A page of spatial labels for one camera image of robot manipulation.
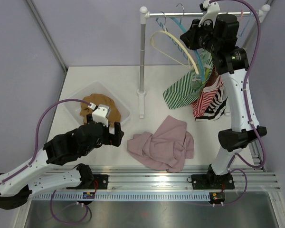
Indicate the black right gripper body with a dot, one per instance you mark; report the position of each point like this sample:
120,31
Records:
204,34

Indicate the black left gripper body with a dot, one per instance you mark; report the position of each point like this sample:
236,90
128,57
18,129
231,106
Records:
106,138

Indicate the pink tank top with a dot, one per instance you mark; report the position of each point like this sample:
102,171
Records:
165,150

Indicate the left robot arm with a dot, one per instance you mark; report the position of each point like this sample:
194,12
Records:
27,181

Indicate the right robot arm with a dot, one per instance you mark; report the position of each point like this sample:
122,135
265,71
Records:
219,36

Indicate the green hanger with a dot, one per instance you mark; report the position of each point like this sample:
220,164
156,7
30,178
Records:
206,74

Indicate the light blue thin hanger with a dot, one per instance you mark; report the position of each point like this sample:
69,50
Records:
244,22

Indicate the red striped tank top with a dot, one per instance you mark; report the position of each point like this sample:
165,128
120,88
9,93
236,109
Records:
207,93

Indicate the green striped tank top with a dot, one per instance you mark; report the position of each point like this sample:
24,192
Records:
187,89

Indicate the black white striped tank top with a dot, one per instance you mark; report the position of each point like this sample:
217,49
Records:
216,108

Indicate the white plastic basket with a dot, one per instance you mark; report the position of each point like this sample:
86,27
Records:
99,94

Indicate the metal clothes rack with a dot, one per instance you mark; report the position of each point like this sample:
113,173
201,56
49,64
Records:
145,14

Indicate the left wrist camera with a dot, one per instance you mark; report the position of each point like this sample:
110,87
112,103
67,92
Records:
100,113

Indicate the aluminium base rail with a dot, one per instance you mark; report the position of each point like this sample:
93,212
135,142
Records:
134,178

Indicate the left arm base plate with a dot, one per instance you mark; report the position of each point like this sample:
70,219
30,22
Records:
100,181

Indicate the white slotted cable duct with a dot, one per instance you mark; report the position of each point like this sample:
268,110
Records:
126,196

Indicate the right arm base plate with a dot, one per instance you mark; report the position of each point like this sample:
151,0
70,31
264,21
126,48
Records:
205,182

